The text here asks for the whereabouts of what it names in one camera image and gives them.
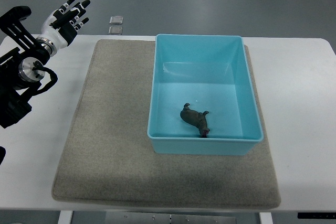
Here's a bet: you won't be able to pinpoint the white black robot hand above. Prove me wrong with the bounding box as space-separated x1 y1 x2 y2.
36 0 90 57

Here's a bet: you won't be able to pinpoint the lower metal floor plate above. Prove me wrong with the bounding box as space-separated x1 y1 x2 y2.
108 26 123 35

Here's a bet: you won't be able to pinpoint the black table control panel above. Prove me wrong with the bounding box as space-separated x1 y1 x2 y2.
297 212 335 219

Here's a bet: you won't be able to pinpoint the brown toy hippo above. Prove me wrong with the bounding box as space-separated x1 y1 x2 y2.
180 103 210 138

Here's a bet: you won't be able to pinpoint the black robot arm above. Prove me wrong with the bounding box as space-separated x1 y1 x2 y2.
1 6 58 128

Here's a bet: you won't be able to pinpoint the black object at table edge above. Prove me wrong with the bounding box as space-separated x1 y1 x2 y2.
0 146 6 164

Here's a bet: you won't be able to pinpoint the metal floor plate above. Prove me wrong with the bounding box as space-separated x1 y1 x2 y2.
109 16 123 25
108 26 123 35

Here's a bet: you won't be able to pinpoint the upper metal floor plate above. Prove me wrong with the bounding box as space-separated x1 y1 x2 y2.
109 16 123 25

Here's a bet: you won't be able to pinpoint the blue plastic box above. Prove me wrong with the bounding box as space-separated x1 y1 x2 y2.
148 34 264 156

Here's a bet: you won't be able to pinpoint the table frame metal crossbar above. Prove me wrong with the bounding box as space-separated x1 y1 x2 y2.
105 212 237 224

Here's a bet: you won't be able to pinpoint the beige felt mat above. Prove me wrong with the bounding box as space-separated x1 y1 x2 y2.
51 40 281 209

